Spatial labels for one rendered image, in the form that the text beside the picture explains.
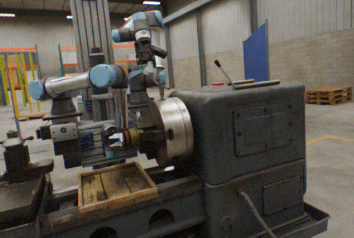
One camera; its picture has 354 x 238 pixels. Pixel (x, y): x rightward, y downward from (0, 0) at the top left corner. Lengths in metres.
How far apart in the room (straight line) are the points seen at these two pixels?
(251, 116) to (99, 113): 1.05
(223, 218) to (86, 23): 1.47
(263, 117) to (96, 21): 1.28
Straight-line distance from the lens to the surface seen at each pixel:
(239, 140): 1.11
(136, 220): 1.09
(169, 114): 1.02
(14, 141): 1.16
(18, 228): 0.97
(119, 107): 1.41
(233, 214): 1.23
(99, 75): 1.27
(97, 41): 1.83
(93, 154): 1.67
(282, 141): 1.28
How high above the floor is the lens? 1.35
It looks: 7 degrees down
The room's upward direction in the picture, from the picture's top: 5 degrees counter-clockwise
